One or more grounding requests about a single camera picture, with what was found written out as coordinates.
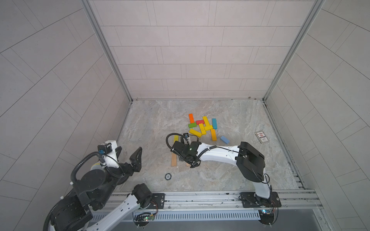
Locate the yellow block short vertical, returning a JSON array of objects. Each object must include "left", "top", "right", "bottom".
[{"left": 199, "top": 123, "right": 206, "bottom": 135}]

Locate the yellow block small horizontal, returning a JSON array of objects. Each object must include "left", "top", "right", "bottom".
[{"left": 204, "top": 125, "right": 213, "bottom": 131}]

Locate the orange block lower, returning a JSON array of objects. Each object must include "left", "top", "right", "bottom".
[{"left": 210, "top": 129, "right": 217, "bottom": 141}]

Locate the right circuit board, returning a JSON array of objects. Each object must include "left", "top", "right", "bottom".
[{"left": 258, "top": 209, "right": 275, "bottom": 225}]

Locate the light blue block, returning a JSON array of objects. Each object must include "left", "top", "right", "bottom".
[{"left": 220, "top": 136, "right": 230, "bottom": 144}]

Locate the teal block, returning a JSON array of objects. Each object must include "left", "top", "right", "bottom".
[{"left": 212, "top": 118, "right": 218, "bottom": 130}]

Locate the yellow block upper diagonal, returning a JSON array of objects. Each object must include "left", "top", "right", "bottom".
[{"left": 203, "top": 116, "right": 210, "bottom": 127}]

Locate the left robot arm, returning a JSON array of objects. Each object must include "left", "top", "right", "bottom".
[{"left": 42, "top": 141, "right": 152, "bottom": 231}]

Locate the circuit board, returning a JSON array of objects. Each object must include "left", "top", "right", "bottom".
[
  {"left": 258, "top": 209, "right": 275, "bottom": 225},
  {"left": 133, "top": 212, "right": 155, "bottom": 227}
]

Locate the orange block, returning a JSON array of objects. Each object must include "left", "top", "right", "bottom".
[
  {"left": 210, "top": 129, "right": 217, "bottom": 141},
  {"left": 189, "top": 114, "right": 195, "bottom": 124}
]

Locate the aluminium rail frame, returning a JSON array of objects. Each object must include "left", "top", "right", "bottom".
[{"left": 79, "top": 189, "right": 323, "bottom": 214}]

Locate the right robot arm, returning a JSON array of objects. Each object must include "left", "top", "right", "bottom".
[{"left": 168, "top": 141, "right": 271, "bottom": 201}]

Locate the green block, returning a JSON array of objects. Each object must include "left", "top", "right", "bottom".
[{"left": 188, "top": 123, "right": 197, "bottom": 129}]

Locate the left circuit board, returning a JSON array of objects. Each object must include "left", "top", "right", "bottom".
[{"left": 133, "top": 212, "right": 155, "bottom": 227}]

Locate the small printed card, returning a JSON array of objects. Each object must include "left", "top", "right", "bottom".
[{"left": 255, "top": 131, "right": 269, "bottom": 144}]

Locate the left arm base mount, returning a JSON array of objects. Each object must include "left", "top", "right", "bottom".
[{"left": 141, "top": 193, "right": 165, "bottom": 209}]

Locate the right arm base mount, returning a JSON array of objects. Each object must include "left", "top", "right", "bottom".
[{"left": 239, "top": 192, "right": 282, "bottom": 209}]

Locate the orange block top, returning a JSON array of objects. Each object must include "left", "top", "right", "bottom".
[{"left": 189, "top": 114, "right": 195, "bottom": 124}]

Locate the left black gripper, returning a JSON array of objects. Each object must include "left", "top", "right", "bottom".
[{"left": 94, "top": 146, "right": 144, "bottom": 206}]

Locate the tan wooden block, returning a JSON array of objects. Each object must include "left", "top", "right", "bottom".
[{"left": 171, "top": 153, "right": 177, "bottom": 167}]

